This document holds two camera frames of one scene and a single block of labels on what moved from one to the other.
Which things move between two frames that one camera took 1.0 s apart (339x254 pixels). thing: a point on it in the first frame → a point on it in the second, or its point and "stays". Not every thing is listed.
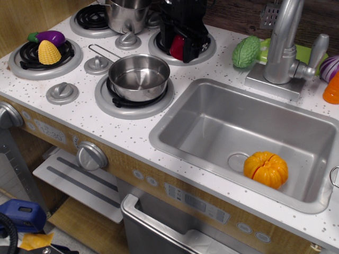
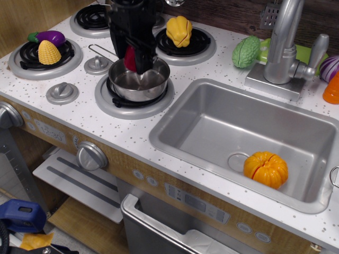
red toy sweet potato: [177, 48] → [130, 60]
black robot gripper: [186, 17] → [131, 24]
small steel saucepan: [137, 78] stays
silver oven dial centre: [90, 156] stays
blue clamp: [28, 217] stays
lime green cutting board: [303, 52] stays
